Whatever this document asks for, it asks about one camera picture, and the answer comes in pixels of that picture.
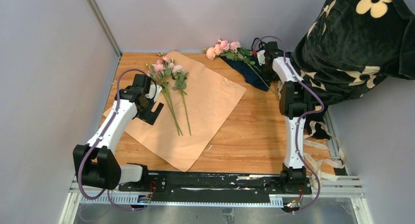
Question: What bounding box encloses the wrapping paper sheet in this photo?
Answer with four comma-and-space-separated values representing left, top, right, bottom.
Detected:
115, 51, 247, 172

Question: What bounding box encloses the fake rose stem one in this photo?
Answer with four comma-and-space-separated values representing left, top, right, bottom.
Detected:
203, 39, 277, 95

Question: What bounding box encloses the fake rose stem two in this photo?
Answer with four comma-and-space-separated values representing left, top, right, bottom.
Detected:
146, 52, 183, 136

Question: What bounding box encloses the fake rose stem three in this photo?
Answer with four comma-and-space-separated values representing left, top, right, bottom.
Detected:
172, 65, 192, 135

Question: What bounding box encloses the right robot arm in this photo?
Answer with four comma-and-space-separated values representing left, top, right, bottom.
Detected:
258, 42, 314, 194

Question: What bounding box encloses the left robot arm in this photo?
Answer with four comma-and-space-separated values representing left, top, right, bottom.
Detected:
73, 74, 164, 191

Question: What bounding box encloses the navy blue cloth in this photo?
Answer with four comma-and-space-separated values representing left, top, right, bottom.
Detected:
219, 48, 283, 93

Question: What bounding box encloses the black floral plush blanket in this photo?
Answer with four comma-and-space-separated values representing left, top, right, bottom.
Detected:
277, 0, 415, 139

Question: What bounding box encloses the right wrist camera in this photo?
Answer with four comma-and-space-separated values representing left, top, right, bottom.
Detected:
253, 50, 266, 66

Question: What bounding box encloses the black cord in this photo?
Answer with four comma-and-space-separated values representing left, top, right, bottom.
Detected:
251, 37, 270, 53

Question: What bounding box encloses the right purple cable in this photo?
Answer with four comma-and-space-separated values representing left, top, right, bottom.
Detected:
256, 35, 325, 213

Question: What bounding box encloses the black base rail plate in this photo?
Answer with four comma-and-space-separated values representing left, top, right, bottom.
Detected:
118, 170, 312, 204

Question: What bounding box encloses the aluminium frame post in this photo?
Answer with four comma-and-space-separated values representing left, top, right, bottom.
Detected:
86, 0, 122, 60

